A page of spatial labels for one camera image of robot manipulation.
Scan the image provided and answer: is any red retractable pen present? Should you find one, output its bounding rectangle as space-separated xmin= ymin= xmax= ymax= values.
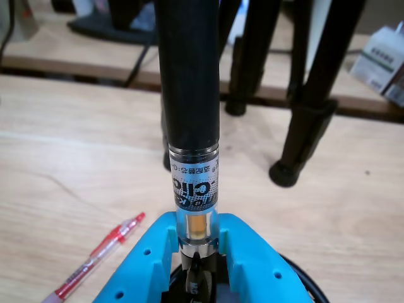
xmin=40 ymin=211 xmax=146 ymax=303

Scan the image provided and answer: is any thin black cable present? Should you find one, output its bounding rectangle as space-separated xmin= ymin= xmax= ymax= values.
xmin=124 ymin=40 xmax=152 ymax=88
xmin=0 ymin=0 xmax=15 ymax=61

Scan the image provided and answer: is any black monitor stand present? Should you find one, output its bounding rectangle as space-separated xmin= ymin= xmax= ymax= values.
xmin=68 ymin=0 xmax=158 ymax=45

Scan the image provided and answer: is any black camera tripod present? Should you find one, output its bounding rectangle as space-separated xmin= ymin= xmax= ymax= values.
xmin=160 ymin=0 xmax=369 ymax=189

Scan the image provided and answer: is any white box green stripe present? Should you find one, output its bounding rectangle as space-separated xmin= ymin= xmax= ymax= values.
xmin=348 ymin=25 xmax=404 ymax=95

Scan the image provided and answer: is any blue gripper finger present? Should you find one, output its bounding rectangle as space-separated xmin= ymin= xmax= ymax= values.
xmin=91 ymin=211 xmax=180 ymax=303
xmin=217 ymin=213 xmax=312 ymax=303

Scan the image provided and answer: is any white cylinder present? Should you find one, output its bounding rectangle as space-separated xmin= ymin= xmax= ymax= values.
xmin=303 ymin=0 xmax=324 ymax=76

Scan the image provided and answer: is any clear plastic container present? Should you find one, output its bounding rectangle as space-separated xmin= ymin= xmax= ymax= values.
xmin=14 ymin=0 xmax=40 ymax=42

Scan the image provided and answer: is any blue white package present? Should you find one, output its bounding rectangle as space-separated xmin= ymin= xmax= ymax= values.
xmin=220 ymin=0 xmax=250 ymax=61

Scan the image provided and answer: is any black retractable gel pen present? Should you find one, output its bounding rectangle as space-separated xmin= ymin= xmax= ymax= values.
xmin=153 ymin=0 xmax=222 ymax=303

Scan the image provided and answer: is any light wood background desk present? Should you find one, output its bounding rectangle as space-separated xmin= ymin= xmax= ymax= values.
xmin=0 ymin=0 xmax=404 ymax=119

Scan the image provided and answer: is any white plastic bottle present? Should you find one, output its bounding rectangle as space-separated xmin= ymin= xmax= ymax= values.
xmin=73 ymin=0 xmax=95 ymax=16

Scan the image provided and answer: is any black mesh pen holder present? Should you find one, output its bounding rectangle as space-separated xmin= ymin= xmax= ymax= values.
xmin=169 ymin=252 xmax=331 ymax=303

